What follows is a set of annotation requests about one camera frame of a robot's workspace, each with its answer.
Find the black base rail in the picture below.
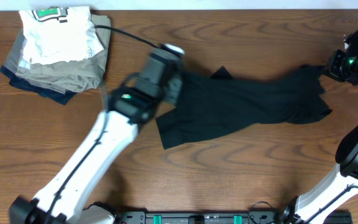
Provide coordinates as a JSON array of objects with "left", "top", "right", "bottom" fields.
[{"left": 114, "top": 212, "right": 277, "bottom": 224}]

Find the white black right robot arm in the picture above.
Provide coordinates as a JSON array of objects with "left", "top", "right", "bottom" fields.
[{"left": 279, "top": 50, "right": 358, "bottom": 223}]

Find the beige folded garment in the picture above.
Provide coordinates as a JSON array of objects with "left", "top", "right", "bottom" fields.
[{"left": 4, "top": 14, "right": 111, "bottom": 93}]

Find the navy folded garment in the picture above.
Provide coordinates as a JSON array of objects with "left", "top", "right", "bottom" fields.
[{"left": 0, "top": 65, "right": 76, "bottom": 105}]

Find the black t-shirt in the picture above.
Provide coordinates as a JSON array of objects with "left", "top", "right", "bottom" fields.
[{"left": 156, "top": 65, "right": 332, "bottom": 149}]

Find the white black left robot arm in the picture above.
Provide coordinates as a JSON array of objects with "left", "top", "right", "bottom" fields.
[{"left": 9, "top": 44, "right": 185, "bottom": 223}]

